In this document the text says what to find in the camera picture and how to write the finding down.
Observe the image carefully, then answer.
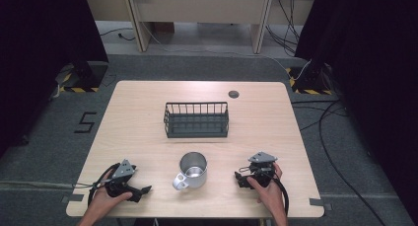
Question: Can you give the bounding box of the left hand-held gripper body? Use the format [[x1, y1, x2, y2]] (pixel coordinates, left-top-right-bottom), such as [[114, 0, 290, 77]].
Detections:
[[104, 159, 139, 198]]

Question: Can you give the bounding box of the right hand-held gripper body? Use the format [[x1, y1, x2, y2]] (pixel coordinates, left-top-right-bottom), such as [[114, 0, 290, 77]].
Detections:
[[240, 151, 279, 188]]

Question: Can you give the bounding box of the person's left hand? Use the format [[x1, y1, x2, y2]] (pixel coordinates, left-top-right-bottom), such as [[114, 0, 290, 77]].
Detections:
[[88, 186, 134, 218]]

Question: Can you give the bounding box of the person's right hand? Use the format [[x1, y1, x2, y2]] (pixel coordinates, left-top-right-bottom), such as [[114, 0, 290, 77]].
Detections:
[[246, 162, 287, 218]]

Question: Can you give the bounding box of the grey floor tape piece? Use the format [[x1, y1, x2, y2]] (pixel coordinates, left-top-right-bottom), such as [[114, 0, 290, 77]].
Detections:
[[309, 197, 333, 211], [60, 192, 86, 204]]

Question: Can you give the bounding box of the stand base with hazard tape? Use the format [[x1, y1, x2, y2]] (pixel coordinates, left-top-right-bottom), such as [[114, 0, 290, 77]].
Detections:
[[285, 65, 335, 96], [58, 60, 110, 94]]

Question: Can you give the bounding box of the black curtain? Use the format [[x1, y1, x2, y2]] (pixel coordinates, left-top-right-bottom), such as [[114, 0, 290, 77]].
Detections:
[[295, 0, 418, 218], [0, 0, 110, 159]]

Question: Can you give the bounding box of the brown cardboard box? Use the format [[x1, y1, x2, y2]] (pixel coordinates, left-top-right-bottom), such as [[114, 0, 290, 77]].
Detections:
[[153, 22, 175, 35]]

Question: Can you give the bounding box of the beige background desk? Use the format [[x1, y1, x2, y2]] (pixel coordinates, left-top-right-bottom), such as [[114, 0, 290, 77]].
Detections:
[[82, 0, 319, 55]]

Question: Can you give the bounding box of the left hand-held gripper black cable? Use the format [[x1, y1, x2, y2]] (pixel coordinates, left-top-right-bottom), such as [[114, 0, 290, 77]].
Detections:
[[72, 162, 121, 208]]

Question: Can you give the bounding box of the hand-held gripper black cable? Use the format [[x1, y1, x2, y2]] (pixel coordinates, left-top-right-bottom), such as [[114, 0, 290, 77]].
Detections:
[[72, 162, 121, 208], [271, 176, 291, 218]]

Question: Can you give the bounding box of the right hand-held gripper black cable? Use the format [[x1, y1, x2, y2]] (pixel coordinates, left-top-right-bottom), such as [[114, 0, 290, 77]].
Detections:
[[271, 176, 291, 218]]

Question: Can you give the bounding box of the metal cup with handle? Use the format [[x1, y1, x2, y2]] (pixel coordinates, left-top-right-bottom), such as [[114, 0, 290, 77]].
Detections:
[[172, 151, 209, 191]]

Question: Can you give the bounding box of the black wire basket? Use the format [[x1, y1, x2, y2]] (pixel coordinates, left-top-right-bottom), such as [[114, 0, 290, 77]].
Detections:
[[163, 101, 231, 139]]

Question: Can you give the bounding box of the long black floor cable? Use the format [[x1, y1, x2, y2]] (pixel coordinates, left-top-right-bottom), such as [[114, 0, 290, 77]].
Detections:
[[317, 100, 388, 226]]

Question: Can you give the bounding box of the black floor cable pair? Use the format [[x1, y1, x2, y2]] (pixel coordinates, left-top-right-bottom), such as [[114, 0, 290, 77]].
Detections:
[[290, 99, 350, 132]]

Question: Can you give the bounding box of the bundle of black desk cables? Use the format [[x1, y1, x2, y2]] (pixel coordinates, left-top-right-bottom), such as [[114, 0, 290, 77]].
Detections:
[[264, 0, 303, 58]]

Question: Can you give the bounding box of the short black floor cable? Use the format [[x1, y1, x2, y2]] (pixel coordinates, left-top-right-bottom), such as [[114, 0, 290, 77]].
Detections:
[[99, 27, 137, 42]]

